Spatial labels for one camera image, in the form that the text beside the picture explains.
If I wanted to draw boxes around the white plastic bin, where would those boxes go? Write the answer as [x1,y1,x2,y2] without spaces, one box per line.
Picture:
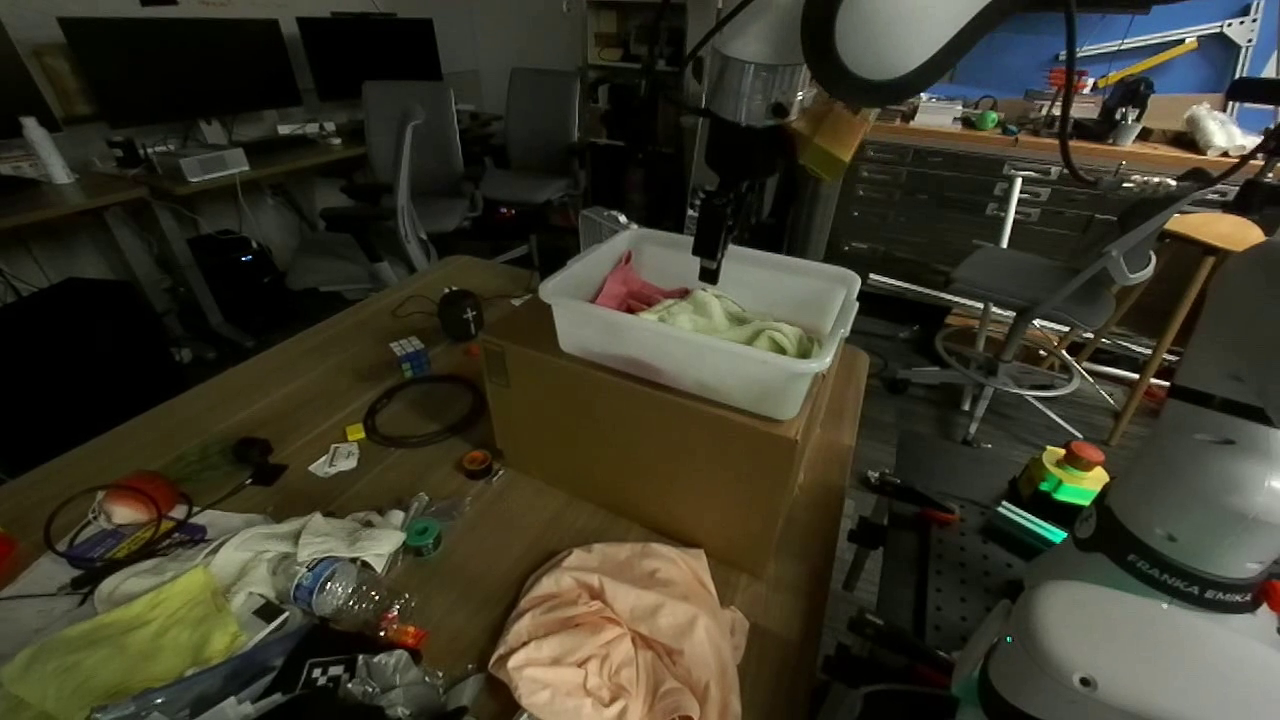
[534,225,868,427]

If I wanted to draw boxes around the small black object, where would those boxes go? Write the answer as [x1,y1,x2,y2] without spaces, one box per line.
[228,431,292,491]

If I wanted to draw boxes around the wide black computer monitor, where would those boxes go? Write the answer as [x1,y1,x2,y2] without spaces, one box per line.
[51,12,309,138]

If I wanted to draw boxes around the Rubik's cube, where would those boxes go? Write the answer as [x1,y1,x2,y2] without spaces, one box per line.
[384,330,440,386]

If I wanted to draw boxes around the brown cardboard box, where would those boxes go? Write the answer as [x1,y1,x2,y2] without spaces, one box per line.
[474,292,877,585]

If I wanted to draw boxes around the long wooden desk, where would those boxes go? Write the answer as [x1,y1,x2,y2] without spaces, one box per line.
[0,138,370,243]

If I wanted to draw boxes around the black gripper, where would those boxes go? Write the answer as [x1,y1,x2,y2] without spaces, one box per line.
[689,108,797,290]

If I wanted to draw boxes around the white crumpled paper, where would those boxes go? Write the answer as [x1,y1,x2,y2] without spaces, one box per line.
[305,435,369,485]

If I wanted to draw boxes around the light green cloth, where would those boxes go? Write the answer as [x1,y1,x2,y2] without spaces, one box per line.
[634,285,818,364]

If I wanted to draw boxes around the black cable loop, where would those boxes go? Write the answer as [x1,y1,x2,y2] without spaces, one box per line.
[38,476,211,579]

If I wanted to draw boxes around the red emergency stop button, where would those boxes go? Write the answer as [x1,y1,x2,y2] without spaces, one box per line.
[1030,435,1117,513]

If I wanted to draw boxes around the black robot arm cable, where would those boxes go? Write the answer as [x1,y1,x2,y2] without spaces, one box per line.
[1055,0,1280,193]

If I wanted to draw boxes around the grey folding chair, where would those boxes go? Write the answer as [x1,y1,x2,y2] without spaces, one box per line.
[926,163,1219,454]

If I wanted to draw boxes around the red white round object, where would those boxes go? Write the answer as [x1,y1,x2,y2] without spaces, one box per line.
[87,468,192,533]

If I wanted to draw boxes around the pink cloth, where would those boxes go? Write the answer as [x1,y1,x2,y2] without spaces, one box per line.
[588,252,690,322]

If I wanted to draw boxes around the yellow black tool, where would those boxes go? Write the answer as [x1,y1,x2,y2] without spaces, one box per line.
[1086,29,1203,93]

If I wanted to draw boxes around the green lit black device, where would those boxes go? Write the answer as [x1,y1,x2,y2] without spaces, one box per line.
[986,491,1074,557]

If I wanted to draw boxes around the yellow orange wrist camera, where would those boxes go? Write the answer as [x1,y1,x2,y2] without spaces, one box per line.
[787,95,881,186]

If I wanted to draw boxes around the grey mesh office chair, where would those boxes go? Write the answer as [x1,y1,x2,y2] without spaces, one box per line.
[284,74,480,292]

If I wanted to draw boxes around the white flat device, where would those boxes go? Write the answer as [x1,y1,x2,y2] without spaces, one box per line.
[168,141,256,189]

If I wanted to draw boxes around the aluminium rail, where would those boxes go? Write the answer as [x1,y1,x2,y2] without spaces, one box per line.
[1055,5,1272,65]

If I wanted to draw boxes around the black ball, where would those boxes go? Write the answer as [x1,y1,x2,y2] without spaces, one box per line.
[432,285,488,349]

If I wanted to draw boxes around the peach cloth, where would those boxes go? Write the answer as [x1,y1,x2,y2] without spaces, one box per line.
[485,537,756,720]

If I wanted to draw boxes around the small orange black disc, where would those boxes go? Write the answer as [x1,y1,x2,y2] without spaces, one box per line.
[451,443,508,485]

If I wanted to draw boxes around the black drawer cabinet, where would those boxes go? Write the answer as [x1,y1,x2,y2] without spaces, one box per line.
[804,117,1263,292]

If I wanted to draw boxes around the yellow green cloth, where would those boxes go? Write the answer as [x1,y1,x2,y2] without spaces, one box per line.
[0,563,252,720]

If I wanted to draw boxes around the clear plastic bottle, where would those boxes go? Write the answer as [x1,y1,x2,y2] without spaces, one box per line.
[266,554,426,660]

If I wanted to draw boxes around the clear crumpled plastic bag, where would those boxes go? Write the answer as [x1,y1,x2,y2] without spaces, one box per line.
[337,650,451,720]

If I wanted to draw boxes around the black ring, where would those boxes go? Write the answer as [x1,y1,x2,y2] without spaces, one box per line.
[359,367,491,454]

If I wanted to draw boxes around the wooden stool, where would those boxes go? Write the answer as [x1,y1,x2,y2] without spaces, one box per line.
[1102,208,1272,454]

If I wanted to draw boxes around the white cloth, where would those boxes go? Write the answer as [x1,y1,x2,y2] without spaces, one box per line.
[194,505,411,620]

